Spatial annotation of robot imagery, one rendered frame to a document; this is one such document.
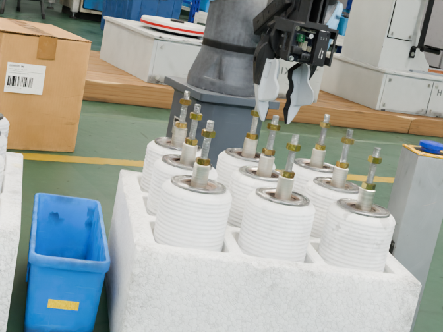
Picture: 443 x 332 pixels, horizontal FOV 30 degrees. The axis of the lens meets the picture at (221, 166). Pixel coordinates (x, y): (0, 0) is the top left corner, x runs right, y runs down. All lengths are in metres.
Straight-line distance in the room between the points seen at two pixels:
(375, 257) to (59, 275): 0.43
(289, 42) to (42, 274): 0.46
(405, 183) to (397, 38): 2.55
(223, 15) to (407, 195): 0.55
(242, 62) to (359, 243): 0.65
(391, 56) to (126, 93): 1.35
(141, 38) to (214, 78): 1.65
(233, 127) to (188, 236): 0.63
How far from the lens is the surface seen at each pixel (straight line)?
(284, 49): 1.18
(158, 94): 3.16
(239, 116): 1.68
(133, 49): 3.37
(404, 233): 1.39
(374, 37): 3.91
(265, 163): 1.23
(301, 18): 1.16
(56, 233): 1.43
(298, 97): 1.22
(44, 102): 2.18
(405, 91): 3.91
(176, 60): 3.25
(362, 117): 3.69
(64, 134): 2.22
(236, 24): 1.67
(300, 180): 1.35
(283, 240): 1.10
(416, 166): 1.36
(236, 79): 1.67
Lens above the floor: 0.52
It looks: 13 degrees down
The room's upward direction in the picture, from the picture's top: 11 degrees clockwise
